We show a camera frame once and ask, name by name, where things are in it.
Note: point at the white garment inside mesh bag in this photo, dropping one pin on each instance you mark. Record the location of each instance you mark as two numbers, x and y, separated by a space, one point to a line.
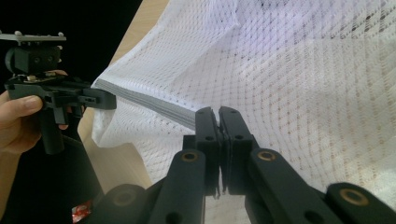
267 43

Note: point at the red white small label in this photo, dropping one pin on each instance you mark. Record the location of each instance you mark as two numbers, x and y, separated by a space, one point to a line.
81 211

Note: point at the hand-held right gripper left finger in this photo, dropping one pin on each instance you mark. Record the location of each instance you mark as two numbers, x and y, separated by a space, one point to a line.
210 140

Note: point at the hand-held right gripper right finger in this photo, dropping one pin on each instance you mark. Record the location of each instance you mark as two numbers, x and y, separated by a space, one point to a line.
236 140

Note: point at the white mesh laundry bag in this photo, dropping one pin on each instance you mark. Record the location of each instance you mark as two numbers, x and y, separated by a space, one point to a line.
295 109

